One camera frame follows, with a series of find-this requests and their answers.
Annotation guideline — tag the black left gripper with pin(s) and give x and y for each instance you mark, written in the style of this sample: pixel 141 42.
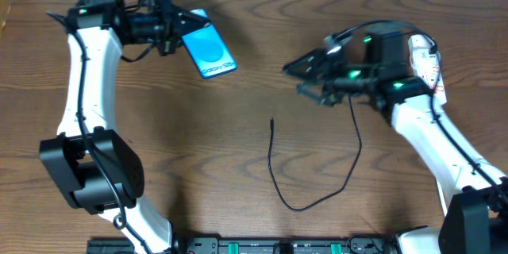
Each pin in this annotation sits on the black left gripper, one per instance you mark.
pixel 167 28

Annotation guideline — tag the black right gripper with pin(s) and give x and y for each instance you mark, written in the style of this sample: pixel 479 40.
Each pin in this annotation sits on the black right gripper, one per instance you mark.
pixel 328 76

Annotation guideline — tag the blue Galaxy smartphone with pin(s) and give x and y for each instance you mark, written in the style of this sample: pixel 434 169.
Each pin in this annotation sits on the blue Galaxy smartphone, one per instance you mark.
pixel 209 52

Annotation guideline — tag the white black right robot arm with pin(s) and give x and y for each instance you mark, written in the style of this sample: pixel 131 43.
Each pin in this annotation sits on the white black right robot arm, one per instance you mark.
pixel 401 75

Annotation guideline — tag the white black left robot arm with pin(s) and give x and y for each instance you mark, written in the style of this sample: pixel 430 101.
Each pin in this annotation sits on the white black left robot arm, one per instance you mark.
pixel 91 165

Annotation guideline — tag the white USB charger plug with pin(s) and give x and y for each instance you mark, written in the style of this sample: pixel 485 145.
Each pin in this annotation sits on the white USB charger plug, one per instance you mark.
pixel 419 48

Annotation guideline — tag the white power strip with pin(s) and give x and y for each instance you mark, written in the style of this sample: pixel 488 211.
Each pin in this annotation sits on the white power strip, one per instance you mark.
pixel 430 72

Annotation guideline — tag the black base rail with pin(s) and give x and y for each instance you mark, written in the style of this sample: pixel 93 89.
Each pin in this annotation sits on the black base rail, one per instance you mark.
pixel 212 245

